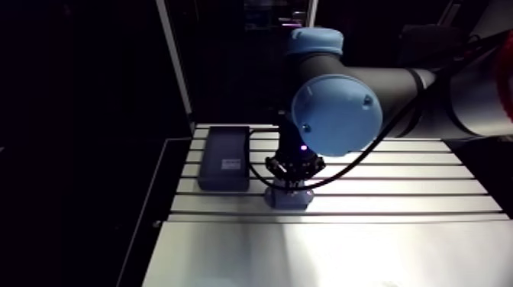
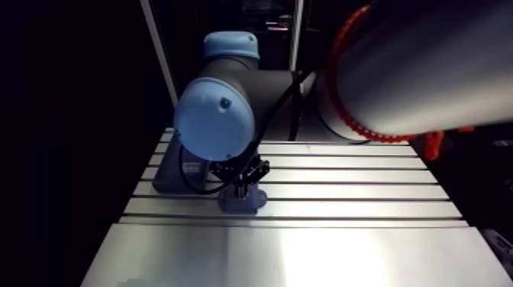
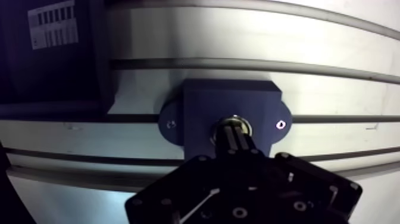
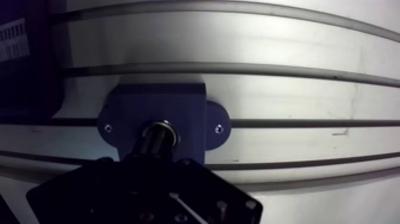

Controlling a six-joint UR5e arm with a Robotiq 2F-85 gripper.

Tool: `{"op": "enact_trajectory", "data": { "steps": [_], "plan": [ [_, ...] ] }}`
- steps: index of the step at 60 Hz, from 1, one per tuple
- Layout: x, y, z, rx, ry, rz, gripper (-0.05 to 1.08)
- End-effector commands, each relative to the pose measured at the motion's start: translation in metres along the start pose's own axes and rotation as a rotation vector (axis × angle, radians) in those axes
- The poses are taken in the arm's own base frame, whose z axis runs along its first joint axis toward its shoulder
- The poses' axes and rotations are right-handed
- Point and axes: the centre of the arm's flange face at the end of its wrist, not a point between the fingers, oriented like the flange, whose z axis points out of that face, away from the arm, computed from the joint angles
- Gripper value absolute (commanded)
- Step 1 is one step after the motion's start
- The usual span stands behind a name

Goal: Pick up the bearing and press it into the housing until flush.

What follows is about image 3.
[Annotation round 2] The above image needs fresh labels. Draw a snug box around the steel bearing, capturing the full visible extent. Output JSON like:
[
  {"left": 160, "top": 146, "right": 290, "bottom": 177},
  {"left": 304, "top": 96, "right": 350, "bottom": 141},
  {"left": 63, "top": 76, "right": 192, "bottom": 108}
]
[{"left": 210, "top": 114, "right": 254, "bottom": 147}]

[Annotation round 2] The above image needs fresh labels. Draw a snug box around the dark blue-grey housing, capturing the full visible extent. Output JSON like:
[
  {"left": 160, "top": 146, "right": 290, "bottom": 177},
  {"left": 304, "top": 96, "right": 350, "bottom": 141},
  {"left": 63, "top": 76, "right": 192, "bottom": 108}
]
[{"left": 157, "top": 78, "right": 293, "bottom": 161}]

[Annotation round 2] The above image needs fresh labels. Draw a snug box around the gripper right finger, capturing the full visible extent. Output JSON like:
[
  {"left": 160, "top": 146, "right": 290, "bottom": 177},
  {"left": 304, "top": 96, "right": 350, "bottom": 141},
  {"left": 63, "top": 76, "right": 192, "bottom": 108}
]
[{"left": 234, "top": 124, "right": 364, "bottom": 224}]

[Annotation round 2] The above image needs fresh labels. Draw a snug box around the black tray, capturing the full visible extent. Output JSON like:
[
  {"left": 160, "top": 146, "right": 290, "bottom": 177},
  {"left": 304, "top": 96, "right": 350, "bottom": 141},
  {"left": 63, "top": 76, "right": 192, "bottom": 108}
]
[{"left": 0, "top": 0, "right": 123, "bottom": 120}]

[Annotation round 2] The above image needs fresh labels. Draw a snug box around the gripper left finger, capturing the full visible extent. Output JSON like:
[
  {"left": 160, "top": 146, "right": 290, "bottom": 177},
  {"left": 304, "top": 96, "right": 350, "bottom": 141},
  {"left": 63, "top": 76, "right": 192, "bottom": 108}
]
[{"left": 124, "top": 124, "right": 251, "bottom": 224}]

